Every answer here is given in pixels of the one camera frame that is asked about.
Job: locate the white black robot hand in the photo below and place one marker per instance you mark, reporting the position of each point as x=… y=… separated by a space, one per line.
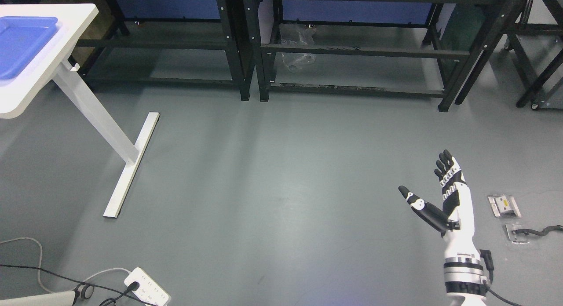
x=454 y=221

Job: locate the black metal right shelf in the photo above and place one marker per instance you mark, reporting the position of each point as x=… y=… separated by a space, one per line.
x=415 y=48

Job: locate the black metal shelf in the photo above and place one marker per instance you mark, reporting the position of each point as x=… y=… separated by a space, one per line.
x=228 y=14
x=415 y=48

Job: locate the black shelf far right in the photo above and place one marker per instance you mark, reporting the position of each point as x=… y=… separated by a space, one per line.
x=536 y=40

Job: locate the black metal left shelf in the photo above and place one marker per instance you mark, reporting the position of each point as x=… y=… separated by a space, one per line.
x=228 y=14

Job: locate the blue plastic tray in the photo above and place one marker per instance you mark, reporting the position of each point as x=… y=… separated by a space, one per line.
x=21 y=38

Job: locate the clear plastic bag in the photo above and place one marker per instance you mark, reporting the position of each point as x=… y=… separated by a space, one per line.
x=297 y=35

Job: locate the white power strip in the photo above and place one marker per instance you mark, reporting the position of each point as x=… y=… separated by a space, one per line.
x=149 y=292

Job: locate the white height-adjustable table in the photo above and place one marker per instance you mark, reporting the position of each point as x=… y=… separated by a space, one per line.
x=52 y=64

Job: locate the metal bracket with cable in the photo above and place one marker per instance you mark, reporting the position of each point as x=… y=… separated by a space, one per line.
x=519 y=235

